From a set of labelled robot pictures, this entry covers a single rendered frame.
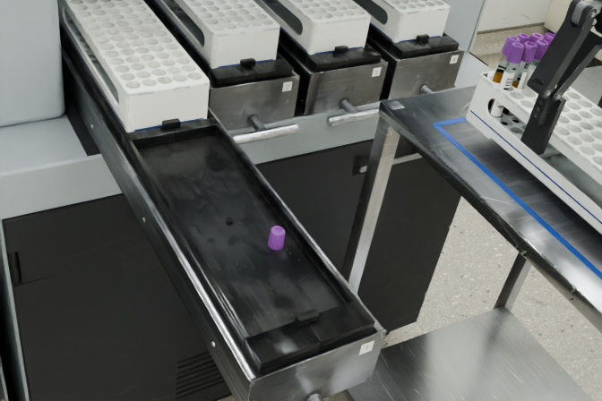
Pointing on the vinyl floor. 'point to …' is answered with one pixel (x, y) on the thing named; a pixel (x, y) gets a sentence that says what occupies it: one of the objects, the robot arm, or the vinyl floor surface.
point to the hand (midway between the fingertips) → (573, 123)
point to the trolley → (496, 160)
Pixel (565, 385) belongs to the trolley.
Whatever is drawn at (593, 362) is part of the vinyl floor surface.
